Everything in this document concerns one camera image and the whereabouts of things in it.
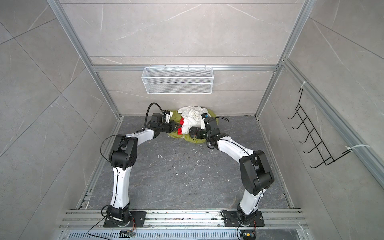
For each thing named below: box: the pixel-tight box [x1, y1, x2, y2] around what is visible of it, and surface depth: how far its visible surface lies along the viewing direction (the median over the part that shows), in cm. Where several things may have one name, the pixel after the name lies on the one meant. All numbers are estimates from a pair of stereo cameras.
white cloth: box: [177, 106, 209, 135], surface depth 101 cm
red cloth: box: [177, 117, 185, 135], surface depth 100 cm
